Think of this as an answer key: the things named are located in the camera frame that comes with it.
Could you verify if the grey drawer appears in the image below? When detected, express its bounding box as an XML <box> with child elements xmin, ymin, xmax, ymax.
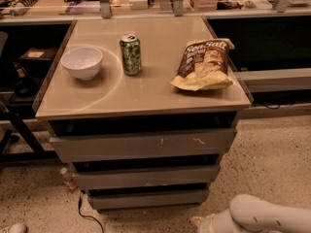
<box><xmin>87</xmin><ymin>189</ymin><xmax>209</xmax><ymax>210</ymax></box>
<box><xmin>51</xmin><ymin>128</ymin><xmax>236</xmax><ymax>163</ymax></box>
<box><xmin>73</xmin><ymin>165</ymin><xmax>220</xmax><ymax>190</ymax></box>

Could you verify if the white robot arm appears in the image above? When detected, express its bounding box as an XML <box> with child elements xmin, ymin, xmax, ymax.
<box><xmin>190</xmin><ymin>194</ymin><xmax>311</xmax><ymax>233</ymax></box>

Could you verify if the small plastic bottle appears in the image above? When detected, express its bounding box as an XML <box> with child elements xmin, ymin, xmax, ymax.
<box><xmin>59</xmin><ymin>167</ymin><xmax>77</xmax><ymax>191</ymax></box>

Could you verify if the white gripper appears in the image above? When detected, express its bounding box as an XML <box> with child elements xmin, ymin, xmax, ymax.
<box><xmin>190</xmin><ymin>214</ymin><xmax>215</xmax><ymax>233</ymax></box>

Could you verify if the black box with label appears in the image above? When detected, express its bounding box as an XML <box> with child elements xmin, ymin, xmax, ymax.
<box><xmin>18</xmin><ymin>48</ymin><xmax>57</xmax><ymax>69</ymax></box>

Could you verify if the white shoe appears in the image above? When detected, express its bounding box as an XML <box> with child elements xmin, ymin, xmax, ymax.
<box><xmin>0</xmin><ymin>223</ymin><xmax>27</xmax><ymax>233</ymax></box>

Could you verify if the black desk frame leg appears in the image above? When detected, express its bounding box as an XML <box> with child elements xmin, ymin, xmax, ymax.
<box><xmin>0</xmin><ymin>97</ymin><xmax>57</xmax><ymax>164</ymax></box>

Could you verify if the green soda can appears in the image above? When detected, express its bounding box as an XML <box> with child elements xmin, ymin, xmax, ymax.
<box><xmin>120</xmin><ymin>33</ymin><xmax>142</xmax><ymax>76</ymax></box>

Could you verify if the grey top drawer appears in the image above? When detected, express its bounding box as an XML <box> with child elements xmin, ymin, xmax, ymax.
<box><xmin>51</xmin><ymin>128</ymin><xmax>236</xmax><ymax>163</ymax></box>

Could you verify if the grey bottom drawer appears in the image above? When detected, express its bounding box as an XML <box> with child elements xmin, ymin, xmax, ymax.
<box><xmin>87</xmin><ymin>189</ymin><xmax>209</xmax><ymax>210</ymax></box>

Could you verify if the sea salt chip bag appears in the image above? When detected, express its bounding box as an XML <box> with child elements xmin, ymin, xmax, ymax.
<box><xmin>171</xmin><ymin>38</ymin><xmax>234</xmax><ymax>91</ymax></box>

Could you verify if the black coiled spring tool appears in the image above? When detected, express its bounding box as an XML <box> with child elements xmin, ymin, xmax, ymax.
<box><xmin>10</xmin><ymin>0</ymin><xmax>38</xmax><ymax>17</ymax></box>

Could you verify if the grey middle drawer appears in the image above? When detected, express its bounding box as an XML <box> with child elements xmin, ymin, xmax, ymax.
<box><xmin>73</xmin><ymin>165</ymin><xmax>220</xmax><ymax>190</ymax></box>

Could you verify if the black floor cable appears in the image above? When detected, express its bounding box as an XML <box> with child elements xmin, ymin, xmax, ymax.
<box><xmin>77</xmin><ymin>191</ymin><xmax>106</xmax><ymax>233</ymax></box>

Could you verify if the grey drawer cabinet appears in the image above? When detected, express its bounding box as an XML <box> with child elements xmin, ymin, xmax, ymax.
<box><xmin>36</xmin><ymin>17</ymin><xmax>251</xmax><ymax>197</ymax></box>

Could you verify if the white ceramic bowl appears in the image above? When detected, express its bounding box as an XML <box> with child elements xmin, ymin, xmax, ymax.
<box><xmin>60</xmin><ymin>47</ymin><xmax>103</xmax><ymax>81</ymax></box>

